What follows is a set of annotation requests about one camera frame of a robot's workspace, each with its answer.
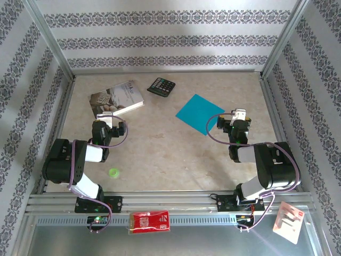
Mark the blue paper sheet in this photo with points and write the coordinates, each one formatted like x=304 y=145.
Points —
x=198 y=113

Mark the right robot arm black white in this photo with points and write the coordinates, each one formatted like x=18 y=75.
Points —
x=277 y=165

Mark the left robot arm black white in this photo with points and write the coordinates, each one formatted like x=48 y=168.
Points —
x=64 y=160

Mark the grey metal sheet shelf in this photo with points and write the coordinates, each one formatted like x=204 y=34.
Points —
x=186 y=245

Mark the paperback book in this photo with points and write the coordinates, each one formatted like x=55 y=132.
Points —
x=117 y=97

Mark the black calculator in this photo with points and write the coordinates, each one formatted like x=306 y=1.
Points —
x=161 y=86

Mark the small circuit board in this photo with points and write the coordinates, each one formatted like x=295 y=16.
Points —
x=98 y=219
x=244 y=218

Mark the red packet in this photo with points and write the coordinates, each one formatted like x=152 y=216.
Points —
x=149 y=222

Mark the white and red tag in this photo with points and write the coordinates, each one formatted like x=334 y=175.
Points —
x=289 y=222

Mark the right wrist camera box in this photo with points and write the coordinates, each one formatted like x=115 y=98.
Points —
x=222 y=123

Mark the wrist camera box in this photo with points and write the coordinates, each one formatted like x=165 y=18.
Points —
x=222 y=123
x=119 y=129

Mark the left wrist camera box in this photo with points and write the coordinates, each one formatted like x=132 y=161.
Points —
x=119 y=129

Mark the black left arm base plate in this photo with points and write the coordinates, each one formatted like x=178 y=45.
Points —
x=114 y=204

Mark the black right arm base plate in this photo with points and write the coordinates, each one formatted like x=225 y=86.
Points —
x=226 y=204

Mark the long aluminium wall rail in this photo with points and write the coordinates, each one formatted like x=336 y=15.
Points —
x=165 y=71

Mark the aluminium frame corner post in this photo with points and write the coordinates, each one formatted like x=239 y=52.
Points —
x=284 y=40
x=52 y=40

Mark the wide aluminium mounting rail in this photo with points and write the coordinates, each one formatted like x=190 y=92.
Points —
x=170 y=198

